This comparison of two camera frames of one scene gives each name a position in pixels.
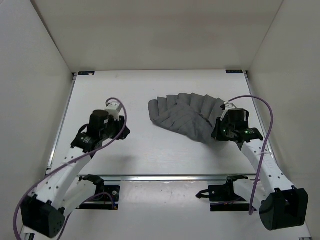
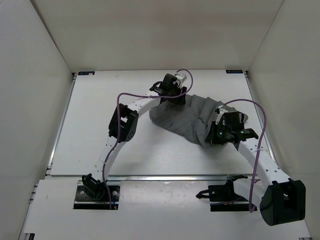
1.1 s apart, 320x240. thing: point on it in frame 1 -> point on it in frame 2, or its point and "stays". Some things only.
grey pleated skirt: x=190 y=114 stays
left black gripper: x=126 y=132 -> x=180 y=101
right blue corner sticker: x=234 y=71 stays
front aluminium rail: x=163 y=178 stays
